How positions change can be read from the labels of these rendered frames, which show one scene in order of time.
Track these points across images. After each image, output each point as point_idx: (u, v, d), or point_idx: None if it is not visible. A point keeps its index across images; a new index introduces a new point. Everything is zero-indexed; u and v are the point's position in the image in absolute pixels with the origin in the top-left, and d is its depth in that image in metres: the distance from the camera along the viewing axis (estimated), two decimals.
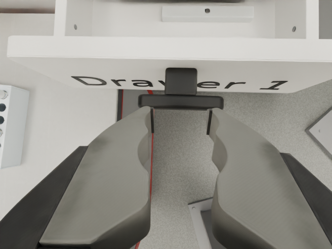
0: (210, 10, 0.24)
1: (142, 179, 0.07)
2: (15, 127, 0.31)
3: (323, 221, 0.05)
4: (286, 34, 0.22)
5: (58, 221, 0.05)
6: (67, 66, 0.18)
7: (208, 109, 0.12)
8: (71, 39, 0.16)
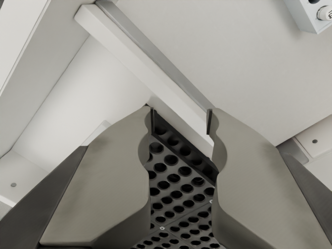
0: None
1: (142, 179, 0.07)
2: None
3: (323, 221, 0.05)
4: (22, 177, 0.27)
5: (58, 221, 0.05)
6: None
7: (208, 109, 0.12)
8: (14, 54, 0.11)
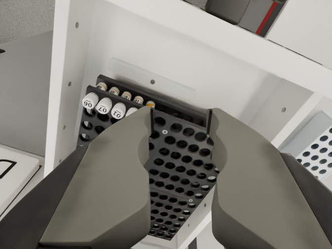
0: (149, 81, 0.24)
1: (142, 179, 0.07)
2: (300, 143, 0.35)
3: (323, 221, 0.05)
4: (82, 24, 0.20)
5: (58, 221, 0.05)
6: (330, 69, 0.17)
7: (208, 109, 0.12)
8: (318, 89, 0.15)
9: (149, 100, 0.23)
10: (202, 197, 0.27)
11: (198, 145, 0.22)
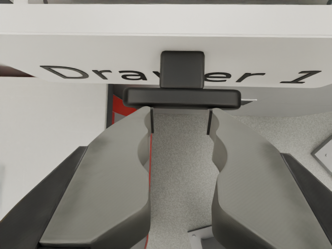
0: None
1: (142, 179, 0.07)
2: None
3: (323, 221, 0.05)
4: None
5: (58, 221, 0.05)
6: (27, 51, 0.13)
7: (208, 109, 0.12)
8: (25, 8, 0.11)
9: None
10: None
11: None
